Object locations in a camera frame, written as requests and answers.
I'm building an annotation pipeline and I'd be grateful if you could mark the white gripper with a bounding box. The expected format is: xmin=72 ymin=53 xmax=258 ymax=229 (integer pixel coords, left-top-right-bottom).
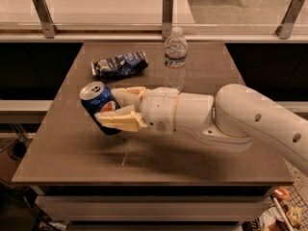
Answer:
xmin=94 ymin=87 xmax=179 ymax=134

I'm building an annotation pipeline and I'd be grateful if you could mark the blue pepsi can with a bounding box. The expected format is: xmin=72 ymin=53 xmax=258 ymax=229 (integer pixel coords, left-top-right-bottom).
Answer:
xmin=80 ymin=81 xmax=120 ymax=136

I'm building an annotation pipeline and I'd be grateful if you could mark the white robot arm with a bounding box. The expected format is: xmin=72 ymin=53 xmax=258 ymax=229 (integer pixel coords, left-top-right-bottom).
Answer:
xmin=94 ymin=84 xmax=308 ymax=174

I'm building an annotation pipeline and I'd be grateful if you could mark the crumpled blue chip bag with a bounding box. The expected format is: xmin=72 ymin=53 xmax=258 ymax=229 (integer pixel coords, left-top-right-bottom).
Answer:
xmin=90 ymin=51 xmax=148 ymax=77

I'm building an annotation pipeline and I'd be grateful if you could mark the clear plastic water bottle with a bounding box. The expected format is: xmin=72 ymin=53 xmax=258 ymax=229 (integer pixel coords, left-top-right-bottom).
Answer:
xmin=164 ymin=27 xmax=188 ymax=91

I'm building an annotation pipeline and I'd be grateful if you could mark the left metal railing bracket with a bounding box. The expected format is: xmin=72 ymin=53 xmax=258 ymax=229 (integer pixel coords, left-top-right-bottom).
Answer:
xmin=32 ymin=0 xmax=57 ymax=39

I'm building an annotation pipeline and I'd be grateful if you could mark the right metal railing bracket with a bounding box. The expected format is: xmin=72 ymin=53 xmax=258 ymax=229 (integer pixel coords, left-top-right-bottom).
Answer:
xmin=275 ymin=0 xmax=306 ymax=39

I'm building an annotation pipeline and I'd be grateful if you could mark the wire basket with snacks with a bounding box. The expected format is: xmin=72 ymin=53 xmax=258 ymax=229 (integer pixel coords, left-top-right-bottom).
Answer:
xmin=257 ymin=187 xmax=308 ymax=231

